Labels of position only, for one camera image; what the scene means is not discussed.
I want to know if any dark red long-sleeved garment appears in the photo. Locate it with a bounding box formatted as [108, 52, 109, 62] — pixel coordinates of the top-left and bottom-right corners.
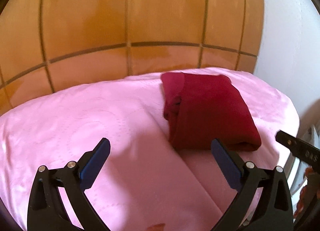
[161, 72, 261, 151]

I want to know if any right hand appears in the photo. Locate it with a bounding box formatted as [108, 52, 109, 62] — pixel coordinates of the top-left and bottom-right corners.
[293, 167, 314, 219]

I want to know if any wooden panelled wardrobe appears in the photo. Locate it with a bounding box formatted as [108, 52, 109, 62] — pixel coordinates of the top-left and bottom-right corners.
[1, 0, 264, 114]

